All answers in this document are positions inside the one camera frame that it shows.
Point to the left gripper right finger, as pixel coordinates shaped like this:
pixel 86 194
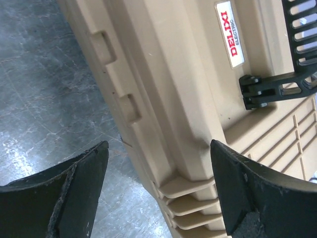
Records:
pixel 259 202

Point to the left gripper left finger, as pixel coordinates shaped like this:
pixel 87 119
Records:
pixel 59 202

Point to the tan plastic toolbox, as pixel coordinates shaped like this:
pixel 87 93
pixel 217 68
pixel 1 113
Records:
pixel 169 71

